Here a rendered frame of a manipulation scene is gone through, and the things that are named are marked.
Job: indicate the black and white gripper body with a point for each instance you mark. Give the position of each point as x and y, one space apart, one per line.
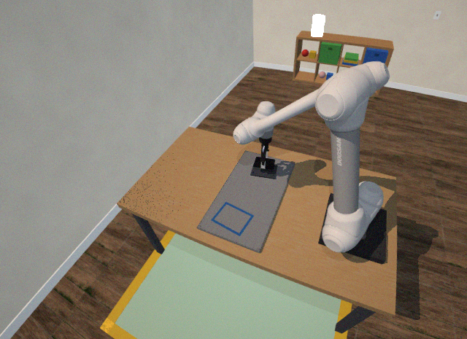
264 141

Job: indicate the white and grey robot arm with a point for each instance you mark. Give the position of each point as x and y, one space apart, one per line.
343 98

